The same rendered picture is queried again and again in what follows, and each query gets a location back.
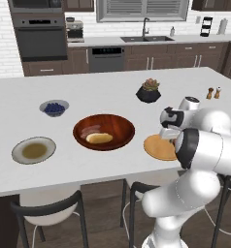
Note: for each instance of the pale yellow bun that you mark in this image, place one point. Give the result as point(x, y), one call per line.
point(99, 138)

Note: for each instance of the brown salt shaker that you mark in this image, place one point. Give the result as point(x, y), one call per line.
point(217, 92)

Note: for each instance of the white paper towel roll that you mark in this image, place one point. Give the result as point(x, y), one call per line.
point(222, 26)

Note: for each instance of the coffee machine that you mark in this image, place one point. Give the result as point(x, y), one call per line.
point(75, 30)

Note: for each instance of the window with blinds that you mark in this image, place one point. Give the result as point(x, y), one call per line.
point(142, 9)

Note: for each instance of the orange wooden plate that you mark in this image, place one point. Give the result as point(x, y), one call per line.
point(159, 148)

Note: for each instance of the grey plate with olive centre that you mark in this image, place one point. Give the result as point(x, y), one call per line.
point(33, 150)

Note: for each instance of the black wall oven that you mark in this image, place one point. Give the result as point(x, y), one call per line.
point(40, 38)

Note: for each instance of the grey bowl of blueberries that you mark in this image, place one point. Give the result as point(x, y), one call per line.
point(54, 108)

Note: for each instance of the succulent in black pot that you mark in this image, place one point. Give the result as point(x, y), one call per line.
point(148, 90)

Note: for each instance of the dark tap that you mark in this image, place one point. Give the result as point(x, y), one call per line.
point(145, 27)

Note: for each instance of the brown wall cupboards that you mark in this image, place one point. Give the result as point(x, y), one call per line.
point(78, 5)

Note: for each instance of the dark sink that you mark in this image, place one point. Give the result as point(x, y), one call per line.
point(147, 38)

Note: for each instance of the brown base cupboards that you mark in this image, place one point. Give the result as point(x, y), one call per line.
point(175, 58)

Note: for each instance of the microwave oven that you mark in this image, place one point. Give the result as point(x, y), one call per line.
point(35, 4)

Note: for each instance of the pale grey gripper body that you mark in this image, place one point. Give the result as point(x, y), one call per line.
point(169, 132)

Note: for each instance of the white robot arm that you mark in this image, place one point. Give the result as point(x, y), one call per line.
point(198, 193)

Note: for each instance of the steel dishwasher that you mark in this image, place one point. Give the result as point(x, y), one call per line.
point(106, 59)

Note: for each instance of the brown wooden bowl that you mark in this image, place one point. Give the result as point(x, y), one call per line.
point(104, 131)

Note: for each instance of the white soap dispenser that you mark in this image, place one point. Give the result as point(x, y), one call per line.
point(172, 31)

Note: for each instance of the brown pepper shaker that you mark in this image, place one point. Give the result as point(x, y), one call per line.
point(210, 93)

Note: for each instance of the black and white chair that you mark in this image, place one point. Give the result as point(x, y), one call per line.
point(229, 193)
point(49, 210)
point(137, 190)

